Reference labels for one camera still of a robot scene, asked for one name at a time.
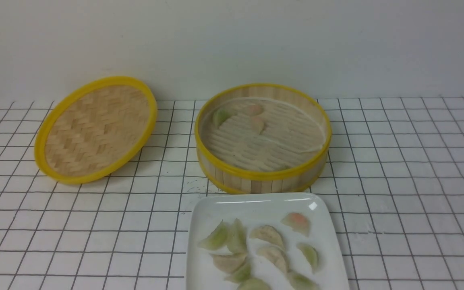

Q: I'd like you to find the yellow rimmed bamboo steamer basket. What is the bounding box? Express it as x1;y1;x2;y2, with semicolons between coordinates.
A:
195;83;332;194

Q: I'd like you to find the beige dumpling plate upper centre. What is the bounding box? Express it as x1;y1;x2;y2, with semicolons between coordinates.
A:
249;225;286;250

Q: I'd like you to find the white square ceramic plate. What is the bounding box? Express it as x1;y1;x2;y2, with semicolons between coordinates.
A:
186;193;350;290

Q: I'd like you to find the green dumpling plate upper left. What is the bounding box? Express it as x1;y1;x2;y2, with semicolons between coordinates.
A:
226;218;247;254

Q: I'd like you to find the green dumpling plate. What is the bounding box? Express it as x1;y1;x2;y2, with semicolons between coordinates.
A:
224;261;252;284
297;242;320;273
237;278;271;290
226;218;247;254

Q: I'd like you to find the pink dumpling steamer middle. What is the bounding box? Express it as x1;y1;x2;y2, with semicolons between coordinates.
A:
250;116;265;135

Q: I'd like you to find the yellow rimmed bamboo steamer lid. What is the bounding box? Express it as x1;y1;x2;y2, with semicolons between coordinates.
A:
34;77;158;184

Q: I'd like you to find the green dumpling plate bottom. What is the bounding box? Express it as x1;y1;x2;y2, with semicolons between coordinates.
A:
237;278;271;290

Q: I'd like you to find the beige dumpling plate left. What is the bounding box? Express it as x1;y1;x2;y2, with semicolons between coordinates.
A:
210;253;247;274

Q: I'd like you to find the pink dumpling steamer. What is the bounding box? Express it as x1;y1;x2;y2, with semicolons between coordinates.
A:
241;104;264;117
250;116;265;135

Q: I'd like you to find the green dumpling steamer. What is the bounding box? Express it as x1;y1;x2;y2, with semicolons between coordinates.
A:
212;108;234;129
198;220;228;251
286;271;320;290

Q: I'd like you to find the green dumpling plate right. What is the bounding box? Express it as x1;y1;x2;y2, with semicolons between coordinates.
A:
297;242;320;273

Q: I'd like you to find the pink dumpling steamer top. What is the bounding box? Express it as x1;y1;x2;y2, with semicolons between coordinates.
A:
241;104;264;117

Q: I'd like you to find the pink dumpling on plate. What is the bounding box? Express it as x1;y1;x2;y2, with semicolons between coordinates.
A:
281;212;311;237

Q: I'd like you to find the beige dumpling plate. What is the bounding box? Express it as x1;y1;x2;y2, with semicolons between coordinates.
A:
249;225;286;250
210;253;247;274
256;246;290;275

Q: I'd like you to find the green dumpling plate lower left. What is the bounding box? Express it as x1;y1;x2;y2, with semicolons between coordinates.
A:
224;261;252;284

